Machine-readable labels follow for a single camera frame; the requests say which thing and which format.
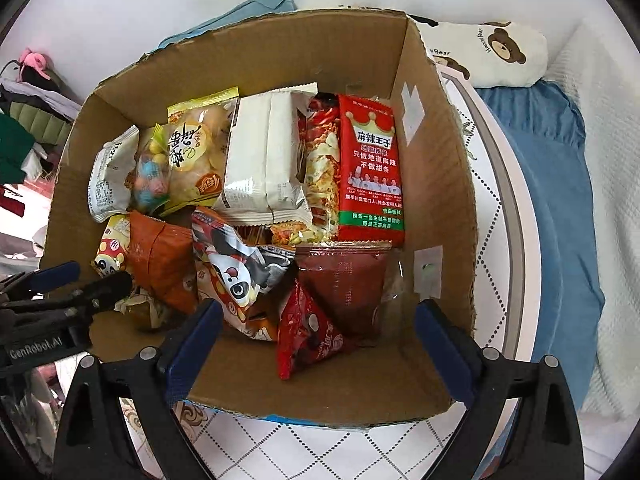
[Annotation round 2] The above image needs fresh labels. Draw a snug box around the red triangular snack packet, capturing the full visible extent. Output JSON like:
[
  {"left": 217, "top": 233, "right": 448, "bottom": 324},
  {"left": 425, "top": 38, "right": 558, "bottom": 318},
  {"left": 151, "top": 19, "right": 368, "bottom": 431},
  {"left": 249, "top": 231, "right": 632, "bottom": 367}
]
[{"left": 276, "top": 280, "right": 361, "bottom": 381}]

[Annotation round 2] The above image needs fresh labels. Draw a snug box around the white grey snack packet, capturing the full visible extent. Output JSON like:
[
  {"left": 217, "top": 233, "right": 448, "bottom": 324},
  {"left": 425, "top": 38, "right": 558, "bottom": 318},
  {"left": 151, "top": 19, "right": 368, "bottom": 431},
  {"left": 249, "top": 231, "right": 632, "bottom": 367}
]
[{"left": 87, "top": 125, "right": 140, "bottom": 224}]

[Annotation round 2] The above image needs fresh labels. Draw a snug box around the large white snack packet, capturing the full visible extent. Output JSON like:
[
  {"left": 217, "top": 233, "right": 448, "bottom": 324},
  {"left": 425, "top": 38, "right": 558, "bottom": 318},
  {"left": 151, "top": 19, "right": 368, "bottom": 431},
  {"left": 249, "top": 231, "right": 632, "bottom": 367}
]
[{"left": 212, "top": 82, "right": 319, "bottom": 227}]

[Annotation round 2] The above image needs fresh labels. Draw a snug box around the yellow cracker packet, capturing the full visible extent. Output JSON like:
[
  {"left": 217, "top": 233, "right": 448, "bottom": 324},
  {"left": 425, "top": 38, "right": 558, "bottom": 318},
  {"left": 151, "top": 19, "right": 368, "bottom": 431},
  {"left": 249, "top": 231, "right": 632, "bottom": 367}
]
[{"left": 166, "top": 87, "right": 240, "bottom": 217}]

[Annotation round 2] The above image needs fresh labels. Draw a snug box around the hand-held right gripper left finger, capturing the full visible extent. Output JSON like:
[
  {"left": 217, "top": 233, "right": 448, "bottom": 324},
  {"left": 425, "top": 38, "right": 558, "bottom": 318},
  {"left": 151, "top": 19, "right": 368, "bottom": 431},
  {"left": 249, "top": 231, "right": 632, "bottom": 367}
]
[{"left": 52, "top": 299, "right": 224, "bottom": 480}]

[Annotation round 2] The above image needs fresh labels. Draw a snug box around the colourful candy ball packet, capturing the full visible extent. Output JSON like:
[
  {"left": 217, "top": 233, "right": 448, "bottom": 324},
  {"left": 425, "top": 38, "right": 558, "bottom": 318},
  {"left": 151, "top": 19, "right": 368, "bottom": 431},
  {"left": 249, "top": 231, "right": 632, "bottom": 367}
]
[{"left": 131, "top": 125, "right": 174, "bottom": 214}]

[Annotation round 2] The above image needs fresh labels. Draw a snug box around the white knit blanket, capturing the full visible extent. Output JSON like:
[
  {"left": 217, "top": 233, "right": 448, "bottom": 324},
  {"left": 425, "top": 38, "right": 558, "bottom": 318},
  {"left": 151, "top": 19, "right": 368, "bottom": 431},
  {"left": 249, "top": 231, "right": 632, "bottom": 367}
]
[{"left": 540, "top": 20, "right": 640, "bottom": 461}]

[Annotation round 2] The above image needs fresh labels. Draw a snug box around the yellow cartoon snack packet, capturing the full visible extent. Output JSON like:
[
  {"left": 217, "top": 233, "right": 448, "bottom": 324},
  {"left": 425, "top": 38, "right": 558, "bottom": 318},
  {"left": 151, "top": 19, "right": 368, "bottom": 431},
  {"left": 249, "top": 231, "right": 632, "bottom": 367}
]
[{"left": 90, "top": 214, "right": 134, "bottom": 281}]

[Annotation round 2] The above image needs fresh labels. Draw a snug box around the grey cartoon print packet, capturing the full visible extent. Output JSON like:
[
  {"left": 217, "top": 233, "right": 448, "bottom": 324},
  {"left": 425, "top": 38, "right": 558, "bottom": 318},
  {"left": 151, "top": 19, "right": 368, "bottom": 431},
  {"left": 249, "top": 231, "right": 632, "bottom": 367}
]
[{"left": 191, "top": 207, "right": 297, "bottom": 344}]

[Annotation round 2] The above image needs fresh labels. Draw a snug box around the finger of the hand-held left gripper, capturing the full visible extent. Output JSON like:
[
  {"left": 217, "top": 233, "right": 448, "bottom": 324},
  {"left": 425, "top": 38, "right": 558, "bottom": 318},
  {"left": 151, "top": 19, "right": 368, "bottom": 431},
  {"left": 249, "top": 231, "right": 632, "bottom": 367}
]
[
  {"left": 0, "top": 271, "right": 134, "bottom": 322},
  {"left": 0, "top": 261, "right": 81, "bottom": 302}
]

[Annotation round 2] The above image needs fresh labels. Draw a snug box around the dark green cloth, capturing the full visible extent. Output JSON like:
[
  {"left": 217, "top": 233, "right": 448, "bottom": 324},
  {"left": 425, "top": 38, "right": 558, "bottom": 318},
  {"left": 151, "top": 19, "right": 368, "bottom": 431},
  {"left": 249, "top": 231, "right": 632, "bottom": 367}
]
[{"left": 0, "top": 114, "right": 36, "bottom": 186}]

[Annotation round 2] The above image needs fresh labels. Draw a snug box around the red instant noodle packet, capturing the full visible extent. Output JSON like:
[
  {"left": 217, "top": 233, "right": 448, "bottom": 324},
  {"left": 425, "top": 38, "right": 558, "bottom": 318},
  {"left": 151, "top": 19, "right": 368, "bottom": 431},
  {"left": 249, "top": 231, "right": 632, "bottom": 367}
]
[{"left": 270, "top": 92, "right": 347, "bottom": 249}]

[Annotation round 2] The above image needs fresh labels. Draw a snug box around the beige snack packet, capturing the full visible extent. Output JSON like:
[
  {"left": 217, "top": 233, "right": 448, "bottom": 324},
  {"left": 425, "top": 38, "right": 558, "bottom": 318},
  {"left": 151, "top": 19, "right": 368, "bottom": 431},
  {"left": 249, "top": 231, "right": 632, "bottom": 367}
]
[{"left": 117, "top": 292, "right": 174, "bottom": 332}]

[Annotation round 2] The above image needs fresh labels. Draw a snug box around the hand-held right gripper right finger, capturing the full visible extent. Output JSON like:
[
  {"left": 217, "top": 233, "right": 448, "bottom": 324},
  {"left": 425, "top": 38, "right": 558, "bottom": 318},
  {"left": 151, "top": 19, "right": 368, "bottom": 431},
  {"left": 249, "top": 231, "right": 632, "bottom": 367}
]
[{"left": 414, "top": 298, "right": 585, "bottom": 480}]

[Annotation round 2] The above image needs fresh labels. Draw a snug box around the blue blanket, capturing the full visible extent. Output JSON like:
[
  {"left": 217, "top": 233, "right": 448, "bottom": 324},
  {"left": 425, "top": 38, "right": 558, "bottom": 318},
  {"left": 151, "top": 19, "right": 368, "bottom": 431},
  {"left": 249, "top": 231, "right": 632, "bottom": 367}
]
[{"left": 472, "top": 80, "right": 607, "bottom": 414}]

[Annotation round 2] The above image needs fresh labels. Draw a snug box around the bear print pillow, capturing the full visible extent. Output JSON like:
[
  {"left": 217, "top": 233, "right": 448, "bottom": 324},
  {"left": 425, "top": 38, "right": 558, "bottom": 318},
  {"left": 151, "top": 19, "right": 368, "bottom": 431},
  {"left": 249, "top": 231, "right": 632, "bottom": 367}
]
[{"left": 415, "top": 15, "right": 549, "bottom": 89}]

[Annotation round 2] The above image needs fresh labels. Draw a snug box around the orange brown snack packet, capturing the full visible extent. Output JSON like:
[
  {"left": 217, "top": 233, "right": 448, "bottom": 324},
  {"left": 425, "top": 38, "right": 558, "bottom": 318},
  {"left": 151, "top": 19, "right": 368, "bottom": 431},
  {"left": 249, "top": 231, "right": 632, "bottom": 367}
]
[{"left": 127, "top": 210, "right": 201, "bottom": 317}]

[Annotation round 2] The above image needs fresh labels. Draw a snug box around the green padded jacket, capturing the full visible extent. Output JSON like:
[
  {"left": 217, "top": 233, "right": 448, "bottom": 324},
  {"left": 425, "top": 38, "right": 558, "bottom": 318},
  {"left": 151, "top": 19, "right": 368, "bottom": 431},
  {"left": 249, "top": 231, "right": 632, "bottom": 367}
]
[{"left": 0, "top": 101, "right": 75, "bottom": 144}]

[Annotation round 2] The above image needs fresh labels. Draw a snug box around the dark red snack packet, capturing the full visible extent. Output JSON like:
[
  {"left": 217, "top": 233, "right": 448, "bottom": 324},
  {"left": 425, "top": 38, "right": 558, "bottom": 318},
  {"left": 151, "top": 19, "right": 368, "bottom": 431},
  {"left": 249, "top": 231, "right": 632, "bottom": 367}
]
[{"left": 295, "top": 242, "right": 394, "bottom": 342}]

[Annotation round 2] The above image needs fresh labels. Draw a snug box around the red crown print packet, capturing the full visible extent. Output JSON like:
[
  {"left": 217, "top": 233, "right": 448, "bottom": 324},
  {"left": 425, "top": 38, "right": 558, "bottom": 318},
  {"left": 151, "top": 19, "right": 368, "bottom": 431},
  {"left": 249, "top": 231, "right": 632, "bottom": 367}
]
[{"left": 336, "top": 94, "right": 406, "bottom": 247}]

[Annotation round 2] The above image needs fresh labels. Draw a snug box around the blue towel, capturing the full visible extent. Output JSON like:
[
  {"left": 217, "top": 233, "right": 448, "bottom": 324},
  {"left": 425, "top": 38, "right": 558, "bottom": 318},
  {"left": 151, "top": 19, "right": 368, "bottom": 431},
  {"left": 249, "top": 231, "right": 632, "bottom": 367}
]
[{"left": 160, "top": 0, "right": 297, "bottom": 54}]

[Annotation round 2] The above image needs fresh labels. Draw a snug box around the brown cardboard box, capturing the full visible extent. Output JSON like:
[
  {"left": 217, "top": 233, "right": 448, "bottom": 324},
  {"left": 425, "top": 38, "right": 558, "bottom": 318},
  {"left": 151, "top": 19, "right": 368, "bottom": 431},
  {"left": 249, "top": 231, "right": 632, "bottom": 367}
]
[{"left": 40, "top": 7, "right": 478, "bottom": 428}]

